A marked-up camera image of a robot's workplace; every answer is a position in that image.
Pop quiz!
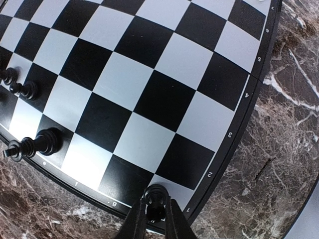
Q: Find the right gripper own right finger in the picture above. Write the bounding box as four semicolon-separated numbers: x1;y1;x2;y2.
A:
165;197;193;239

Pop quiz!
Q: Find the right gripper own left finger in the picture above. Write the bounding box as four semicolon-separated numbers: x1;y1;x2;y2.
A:
116;198;146;239

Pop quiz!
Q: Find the black rook chess piece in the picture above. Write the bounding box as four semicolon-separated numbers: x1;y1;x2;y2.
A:
144;184;168;223

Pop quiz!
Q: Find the black grey chessboard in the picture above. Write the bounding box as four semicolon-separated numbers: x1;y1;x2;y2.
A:
0;0;282;223

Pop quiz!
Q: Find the tall black piece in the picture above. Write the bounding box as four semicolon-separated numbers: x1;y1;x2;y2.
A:
0;67;19;86

